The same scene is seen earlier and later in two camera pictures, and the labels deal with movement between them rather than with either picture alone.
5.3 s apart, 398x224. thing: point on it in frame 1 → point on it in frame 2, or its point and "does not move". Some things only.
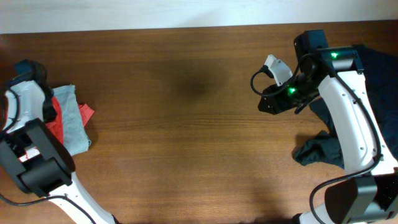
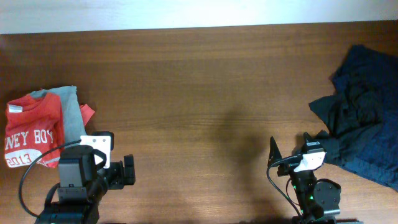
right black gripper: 276,103 → 287,168
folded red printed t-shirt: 86,111 does not move
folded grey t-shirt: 75,134 does not move
